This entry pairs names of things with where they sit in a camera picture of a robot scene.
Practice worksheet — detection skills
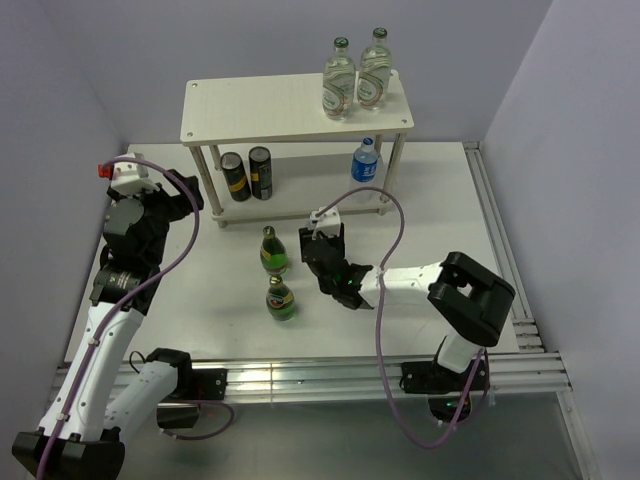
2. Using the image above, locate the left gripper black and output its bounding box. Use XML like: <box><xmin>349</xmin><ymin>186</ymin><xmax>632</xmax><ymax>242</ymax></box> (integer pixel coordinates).
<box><xmin>108</xmin><ymin>169</ymin><xmax>202</xmax><ymax>265</ymax></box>

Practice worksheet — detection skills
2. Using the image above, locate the green Perrier bottle front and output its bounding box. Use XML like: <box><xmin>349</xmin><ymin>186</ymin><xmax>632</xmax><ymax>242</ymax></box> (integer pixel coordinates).
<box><xmin>266</xmin><ymin>275</ymin><xmax>295</xmax><ymax>321</ymax></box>

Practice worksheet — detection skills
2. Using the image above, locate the water bottle blue label back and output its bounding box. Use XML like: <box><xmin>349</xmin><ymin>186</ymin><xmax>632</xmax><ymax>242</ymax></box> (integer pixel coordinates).
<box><xmin>350</xmin><ymin>137</ymin><xmax>380</xmax><ymax>190</ymax></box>

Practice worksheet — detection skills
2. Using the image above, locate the clear glass bottle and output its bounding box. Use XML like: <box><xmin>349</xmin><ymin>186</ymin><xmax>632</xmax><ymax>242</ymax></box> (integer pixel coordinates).
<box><xmin>322</xmin><ymin>37</ymin><xmax>356</xmax><ymax>120</ymax></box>
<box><xmin>356</xmin><ymin>27</ymin><xmax>392</xmax><ymax>110</ymax></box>

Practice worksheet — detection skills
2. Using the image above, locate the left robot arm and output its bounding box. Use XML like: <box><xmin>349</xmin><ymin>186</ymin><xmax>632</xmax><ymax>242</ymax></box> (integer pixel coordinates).
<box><xmin>12</xmin><ymin>162</ymin><xmax>204</xmax><ymax>479</ymax></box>

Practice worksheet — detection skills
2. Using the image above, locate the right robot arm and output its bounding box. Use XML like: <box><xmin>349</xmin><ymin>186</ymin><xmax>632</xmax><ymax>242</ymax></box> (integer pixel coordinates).
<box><xmin>299</xmin><ymin>223</ymin><xmax>515</xmax><ymax>390</ymax></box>

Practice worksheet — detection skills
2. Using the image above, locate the white two-tier shelf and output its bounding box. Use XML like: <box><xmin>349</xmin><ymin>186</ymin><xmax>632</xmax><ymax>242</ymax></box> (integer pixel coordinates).
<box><xmin>180</xmin><ymin>73</ymin><xmax>414</xmax><ymax>228</ymax></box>

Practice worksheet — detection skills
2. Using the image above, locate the black can left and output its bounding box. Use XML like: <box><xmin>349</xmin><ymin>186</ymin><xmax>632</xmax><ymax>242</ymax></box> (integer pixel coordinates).
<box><xmin>220</xmin><ymin>152</ymin><xmax>251</xmax><ymax>202</ymax></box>

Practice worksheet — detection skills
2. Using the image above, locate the black can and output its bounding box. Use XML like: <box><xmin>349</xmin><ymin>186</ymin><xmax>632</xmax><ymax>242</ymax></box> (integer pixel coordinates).
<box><xmin>220</xmin><ymin>152</ymin><xmax>251</xmax><ymax>202</ymax></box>
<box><xmin>249</xmin><ymin>146</ymin><xmax>273</xmax><ymax>200</ymax></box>

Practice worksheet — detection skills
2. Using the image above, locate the green glass bottle back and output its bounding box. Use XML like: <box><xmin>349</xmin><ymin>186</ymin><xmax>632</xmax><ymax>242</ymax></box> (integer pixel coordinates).
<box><xmin>260</xmin><ymin>226</ymin><xmax>289</xmax><ymax>275</ymax></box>

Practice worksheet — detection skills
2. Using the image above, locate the black can right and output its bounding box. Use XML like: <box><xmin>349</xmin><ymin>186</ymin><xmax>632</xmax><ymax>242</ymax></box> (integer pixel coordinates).
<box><xmin>249</xmin><ymin>146</ymin><xmax>273</xmax><ymax>200</ymax></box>

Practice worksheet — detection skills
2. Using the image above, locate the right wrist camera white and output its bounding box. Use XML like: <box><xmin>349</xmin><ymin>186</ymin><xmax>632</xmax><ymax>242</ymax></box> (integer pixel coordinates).
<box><xmin>308</xmin><ymin>207</ymin><xmax>342</xmax><ymax>238</ymax></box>

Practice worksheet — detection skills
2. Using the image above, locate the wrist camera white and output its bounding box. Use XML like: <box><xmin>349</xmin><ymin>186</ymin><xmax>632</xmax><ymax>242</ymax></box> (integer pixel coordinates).
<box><xmin>308</xmin><ymin>207</ymin><xmax>342</xmax><ymax>238</ymax></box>
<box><xmin>98</xmin><ymin>153</ymin><xmax>159</xmax><ymax>196</ymax></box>

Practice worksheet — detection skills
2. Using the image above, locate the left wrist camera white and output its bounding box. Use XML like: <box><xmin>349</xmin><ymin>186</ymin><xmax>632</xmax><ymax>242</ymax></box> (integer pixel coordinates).
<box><xmin>98</xmin><ymin>153</ymin><xmax>159</xmax><ymax>196</ymax></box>

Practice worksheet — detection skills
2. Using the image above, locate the aluminium rail frame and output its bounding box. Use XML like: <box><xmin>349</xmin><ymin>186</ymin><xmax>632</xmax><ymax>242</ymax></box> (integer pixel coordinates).
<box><xmin>49</xmin><ymin>141</ymin><xmax>601</xmax><ymax>480</ymax></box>

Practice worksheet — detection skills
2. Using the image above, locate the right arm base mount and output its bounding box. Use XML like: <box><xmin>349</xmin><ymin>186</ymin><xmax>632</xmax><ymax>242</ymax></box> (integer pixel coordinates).
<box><xmin>399</xmin><ymin>360</ymin><xmax>489</xmax><ymax>423</ymax></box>

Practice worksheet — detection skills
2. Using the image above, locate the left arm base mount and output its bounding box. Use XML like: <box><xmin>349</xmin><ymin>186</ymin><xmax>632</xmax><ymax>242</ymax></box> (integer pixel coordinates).
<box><xmin>156</xmin><ymin>368</ymin><xmax>228</xmax><ymax>431</ymax></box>

